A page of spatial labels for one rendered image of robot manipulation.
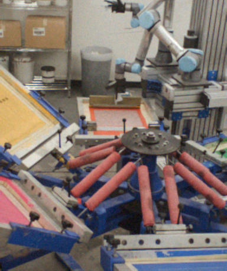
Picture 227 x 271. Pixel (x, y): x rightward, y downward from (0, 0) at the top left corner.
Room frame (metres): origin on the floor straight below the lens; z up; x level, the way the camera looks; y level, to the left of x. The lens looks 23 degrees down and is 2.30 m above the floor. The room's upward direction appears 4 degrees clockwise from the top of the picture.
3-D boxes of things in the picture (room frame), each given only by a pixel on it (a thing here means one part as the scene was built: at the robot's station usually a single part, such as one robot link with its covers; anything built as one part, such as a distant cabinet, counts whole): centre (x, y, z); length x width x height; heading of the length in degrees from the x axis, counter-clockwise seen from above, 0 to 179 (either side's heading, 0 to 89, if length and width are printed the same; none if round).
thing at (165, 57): (3.77, -0.40, 1.31); 0.15 x 0.15 x 0.10
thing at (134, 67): (3.37, -0.13, 1.30); 0.11 x 0.11 x 0.08; 67
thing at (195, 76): (3.31, -0.57, 1.31); 0.15 x 0.15 x 0.10
